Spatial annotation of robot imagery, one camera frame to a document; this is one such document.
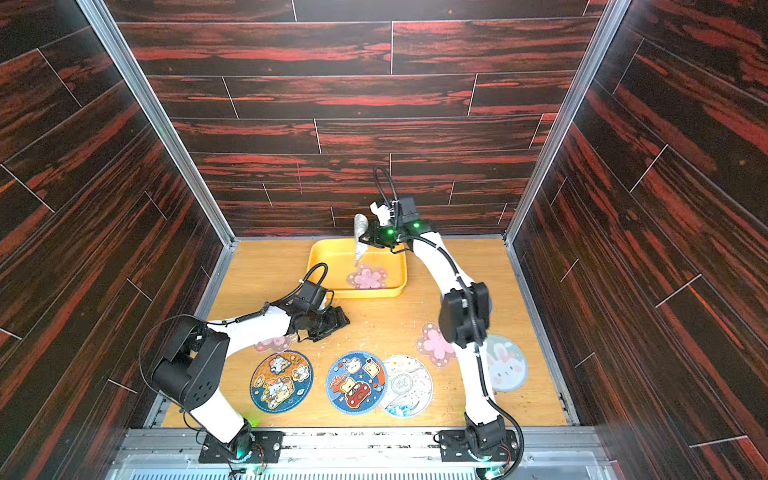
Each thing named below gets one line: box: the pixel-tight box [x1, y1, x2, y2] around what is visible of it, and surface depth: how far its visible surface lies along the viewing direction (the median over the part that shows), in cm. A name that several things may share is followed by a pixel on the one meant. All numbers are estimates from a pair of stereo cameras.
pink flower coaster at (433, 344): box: [416, 322, 458, 368], surface depth 93 cm
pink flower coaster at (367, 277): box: [346, 264, 388, 289], surface depth 110 cm
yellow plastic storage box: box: [307, 238, 408, 299], surface depth 108 cm
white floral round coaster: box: [354, 213, 369, 266], surface depth 93 cm
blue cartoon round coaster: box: [326, 351, 388, 415], surface depth 86 cm
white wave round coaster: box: [384, 354, 433, 419], surface depth 85 cm
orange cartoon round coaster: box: [250, 350, 314, 414], surface depth 86 cm
